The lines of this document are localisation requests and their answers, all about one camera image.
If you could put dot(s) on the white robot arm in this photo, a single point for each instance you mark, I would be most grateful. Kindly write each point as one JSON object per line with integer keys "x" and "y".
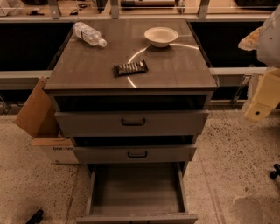
{"x": 266, "y": 41}

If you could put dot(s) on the black object on floor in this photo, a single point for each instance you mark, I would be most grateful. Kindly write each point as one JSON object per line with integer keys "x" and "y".
{"x": 36, "y": 218}

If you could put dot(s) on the white paper bowl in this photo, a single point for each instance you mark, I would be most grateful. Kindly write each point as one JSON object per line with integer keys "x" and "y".
{"x": 161, "y": 36}

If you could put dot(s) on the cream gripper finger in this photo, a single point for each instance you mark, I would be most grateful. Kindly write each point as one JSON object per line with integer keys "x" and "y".
{"x": 263, "y": 95}

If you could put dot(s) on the bottom grey open drawer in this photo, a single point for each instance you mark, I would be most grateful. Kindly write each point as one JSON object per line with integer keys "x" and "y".
{"x": 144, "y": 193}

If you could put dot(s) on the top grey drawer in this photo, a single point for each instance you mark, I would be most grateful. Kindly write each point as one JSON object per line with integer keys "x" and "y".
{"x": 131, "y": 123}

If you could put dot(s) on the black chair caster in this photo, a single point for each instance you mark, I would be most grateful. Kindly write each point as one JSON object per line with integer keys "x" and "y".
{"x": 276, "y": 172}

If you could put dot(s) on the dark chocolate rxbar wrapper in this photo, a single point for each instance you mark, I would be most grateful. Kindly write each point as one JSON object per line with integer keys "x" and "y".
{"x": 138, "y": 67}

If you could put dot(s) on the clear plastic water bottle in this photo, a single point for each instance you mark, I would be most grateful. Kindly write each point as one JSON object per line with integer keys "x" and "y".
{"x": 89, "y": 34}

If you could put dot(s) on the grey wooden drawer cabinet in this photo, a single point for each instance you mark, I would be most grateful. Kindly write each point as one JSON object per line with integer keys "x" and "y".
{"x": 178, "y": 78}

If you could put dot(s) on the open cardboard box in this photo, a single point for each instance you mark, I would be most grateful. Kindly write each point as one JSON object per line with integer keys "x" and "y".
{"x": 37, "y": 119}

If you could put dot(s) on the middle grey drawer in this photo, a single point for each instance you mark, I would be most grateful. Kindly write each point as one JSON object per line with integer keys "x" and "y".
{"x": 134, "y": 154}

